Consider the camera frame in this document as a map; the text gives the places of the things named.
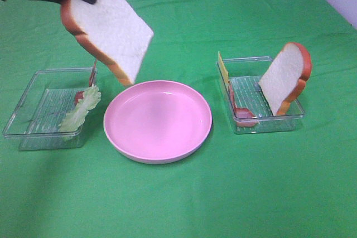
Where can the toast bread slice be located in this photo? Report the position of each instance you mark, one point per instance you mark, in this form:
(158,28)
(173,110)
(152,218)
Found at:
(286,77)
(112,32)

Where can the bacon strip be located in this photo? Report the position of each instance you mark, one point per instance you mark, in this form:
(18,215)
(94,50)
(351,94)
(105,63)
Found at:
(241,113)
(92,77)

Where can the green lettuce leaf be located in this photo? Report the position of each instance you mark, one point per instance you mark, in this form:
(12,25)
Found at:
(85,101)

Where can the yellow cheese slice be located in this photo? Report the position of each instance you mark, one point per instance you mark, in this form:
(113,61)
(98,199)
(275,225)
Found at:
(223,70)

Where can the left clear plastic tray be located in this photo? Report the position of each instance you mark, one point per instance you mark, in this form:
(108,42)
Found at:
(34,123)

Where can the clear plastic tray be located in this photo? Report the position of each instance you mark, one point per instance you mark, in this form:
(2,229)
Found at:
(34,123)
(244,75)

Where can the pink round plate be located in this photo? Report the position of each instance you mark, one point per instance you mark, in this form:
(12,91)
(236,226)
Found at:
(157,122)

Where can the right clear plastic tray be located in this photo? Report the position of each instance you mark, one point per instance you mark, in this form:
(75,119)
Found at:
(244,75)

